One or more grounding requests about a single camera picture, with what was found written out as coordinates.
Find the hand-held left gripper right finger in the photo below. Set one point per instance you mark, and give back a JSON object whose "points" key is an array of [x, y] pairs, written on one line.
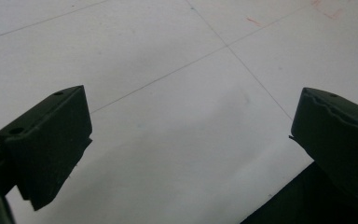
{"points": [[338, 137]]}

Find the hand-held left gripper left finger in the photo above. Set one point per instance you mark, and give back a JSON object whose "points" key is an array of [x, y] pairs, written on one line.
{"points": [[48, 140]]}

